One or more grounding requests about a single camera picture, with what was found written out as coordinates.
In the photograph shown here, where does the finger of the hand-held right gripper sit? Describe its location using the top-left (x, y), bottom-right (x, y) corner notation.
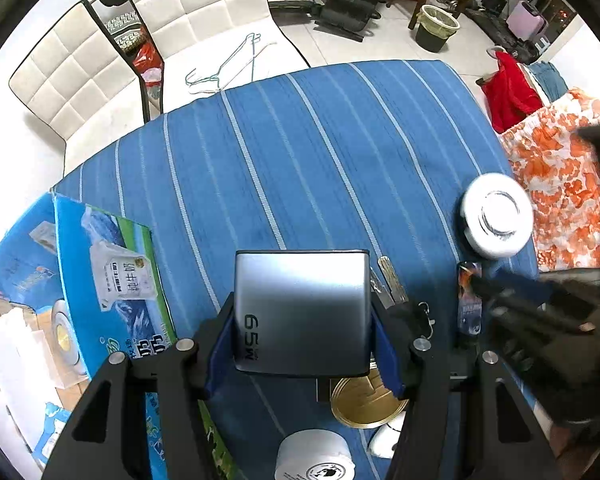
top-left (472, 270), bottom-right (600, 336)

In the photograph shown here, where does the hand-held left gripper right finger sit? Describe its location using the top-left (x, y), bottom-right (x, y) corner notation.
top-left (367, 292), bottom-right (563, 480)

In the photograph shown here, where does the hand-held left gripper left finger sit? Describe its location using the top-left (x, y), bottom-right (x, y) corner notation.
top-left (41, 292), bottom-right (241, 480)

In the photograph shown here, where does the small printed tube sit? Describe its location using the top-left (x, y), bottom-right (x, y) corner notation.
top-left (456, 261), bottom-right (483, 336)

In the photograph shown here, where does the bunch of keys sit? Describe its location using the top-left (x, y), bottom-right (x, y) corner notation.
top-left (377, 256), bottom-right (436, 341)

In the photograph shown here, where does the round tin with shiny lid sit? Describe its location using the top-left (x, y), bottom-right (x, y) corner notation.
top-left (461, 172), bottom-right (535, 261)

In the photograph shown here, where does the grey charger block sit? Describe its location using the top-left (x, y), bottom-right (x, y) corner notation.
top-left (233, 249), bottom-right (371, 378)

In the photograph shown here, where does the white cylinder jar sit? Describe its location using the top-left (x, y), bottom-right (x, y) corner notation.
top-left (275, 430), bottom-right (355, 480)

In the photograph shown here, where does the blue printed cardboard box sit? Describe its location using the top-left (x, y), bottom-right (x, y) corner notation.
top-left (0, 191), bottom-right (241, 480)

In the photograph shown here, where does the gold round tin lid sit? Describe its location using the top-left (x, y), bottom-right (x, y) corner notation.
top-left (330, 367), bottom-right (411, 429)

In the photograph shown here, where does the small white rounded object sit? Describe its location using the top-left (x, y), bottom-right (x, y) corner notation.
top-left (367, 410), bottom-right (407, 459)

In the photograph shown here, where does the orange floral blanket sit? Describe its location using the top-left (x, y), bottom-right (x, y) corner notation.
top-left (497, 87), bottom-right (600, 273)

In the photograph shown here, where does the red cloth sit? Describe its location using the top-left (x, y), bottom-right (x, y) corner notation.
top-left (480, 50), bottom-right (546, 133)

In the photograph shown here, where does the blue denim cloth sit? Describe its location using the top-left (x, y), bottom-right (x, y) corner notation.
top-left (527, 60), bottom-right (570, 106)

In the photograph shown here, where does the blue striped bedsheet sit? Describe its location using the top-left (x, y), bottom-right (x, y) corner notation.
top-left (50, 60), bottom-right (541, 480)

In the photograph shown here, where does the black floor exercise machine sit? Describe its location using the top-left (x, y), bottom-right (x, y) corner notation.
top-left (462, 7), bottom-right (541, 66)

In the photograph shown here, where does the pink suitcase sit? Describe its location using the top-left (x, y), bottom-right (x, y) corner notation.
top-left (507, 0), bottom-right (549, 43)

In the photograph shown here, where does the dark trash bin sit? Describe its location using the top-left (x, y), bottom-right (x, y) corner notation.
top-left (415, 4), bottom-right (462, 54)

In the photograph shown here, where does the red plastic bag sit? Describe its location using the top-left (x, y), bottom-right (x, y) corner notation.
top-left (131, 42), bottom-right (162, 81)

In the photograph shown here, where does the white padded chair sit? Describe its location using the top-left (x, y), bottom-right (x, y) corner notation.
top-left (8, 0), bottom-right (153, 178)
top-left (120, 0), bottom-right (312, 113)

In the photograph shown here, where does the green wire hanger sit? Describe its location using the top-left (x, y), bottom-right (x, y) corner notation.
top-left (185, 32), bottom-right (262, 96)

